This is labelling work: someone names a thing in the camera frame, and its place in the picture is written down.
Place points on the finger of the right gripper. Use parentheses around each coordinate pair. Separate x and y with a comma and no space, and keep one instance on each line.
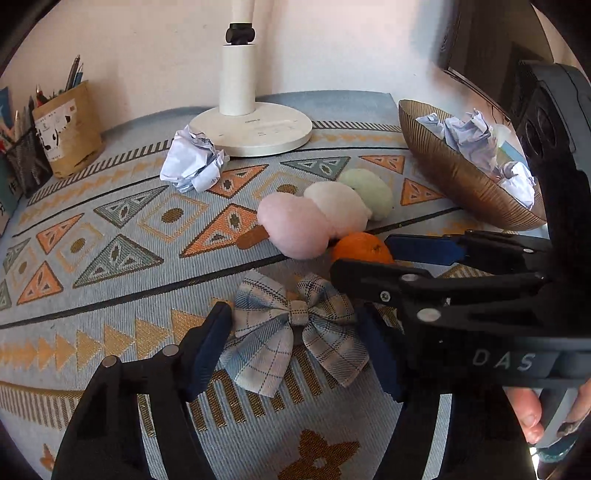
(482,250)
(502,303)

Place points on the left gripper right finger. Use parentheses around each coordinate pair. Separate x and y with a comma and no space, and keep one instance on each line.
(483,440)

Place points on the orange tangerine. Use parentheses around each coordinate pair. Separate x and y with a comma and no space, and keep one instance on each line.
(362,246)

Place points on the pastel plush dango skewer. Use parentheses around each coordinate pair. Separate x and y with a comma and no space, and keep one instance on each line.
(301,227)

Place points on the plaid fabric bow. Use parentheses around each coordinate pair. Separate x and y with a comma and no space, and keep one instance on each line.
(259,351)

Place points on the small paper ball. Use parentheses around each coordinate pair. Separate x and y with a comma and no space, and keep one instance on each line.
(517,180)

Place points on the person's right hand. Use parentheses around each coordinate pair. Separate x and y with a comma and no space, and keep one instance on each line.
(528,410)

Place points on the brown ribbed bowl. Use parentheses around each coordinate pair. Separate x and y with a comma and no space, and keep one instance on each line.
(460,180)

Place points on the black monitor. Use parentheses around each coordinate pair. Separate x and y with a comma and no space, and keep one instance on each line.
(485,42)

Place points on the patterned woven table mat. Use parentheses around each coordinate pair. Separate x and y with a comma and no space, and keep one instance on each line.
(113,261)

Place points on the white desk lamp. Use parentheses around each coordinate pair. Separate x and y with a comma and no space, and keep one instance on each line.
(240,125)

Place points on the black mesh pen holder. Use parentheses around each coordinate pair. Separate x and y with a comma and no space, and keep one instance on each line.
(29,163)

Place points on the kraft paper pen holder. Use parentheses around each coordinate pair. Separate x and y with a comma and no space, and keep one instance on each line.
(69,130)

